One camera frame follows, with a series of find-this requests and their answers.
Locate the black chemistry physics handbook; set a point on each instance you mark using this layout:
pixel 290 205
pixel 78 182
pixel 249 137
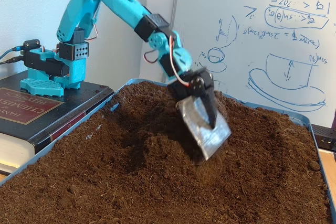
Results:
pixel 15 129

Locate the black perforated box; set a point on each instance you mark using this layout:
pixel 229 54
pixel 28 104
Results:
pixel 325 140

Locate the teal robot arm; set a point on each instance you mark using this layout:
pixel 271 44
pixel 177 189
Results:
pixel 115 1

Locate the whiteboard with blue drawings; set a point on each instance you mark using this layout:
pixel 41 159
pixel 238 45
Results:
pixel 262 51

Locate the brown soil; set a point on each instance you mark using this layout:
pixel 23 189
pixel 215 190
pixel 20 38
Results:
pixel 131 182

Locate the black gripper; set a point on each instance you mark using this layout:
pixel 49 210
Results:
pixel 197 84

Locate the blue plastic tray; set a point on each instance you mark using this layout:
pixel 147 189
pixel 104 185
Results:
pixel 302 116

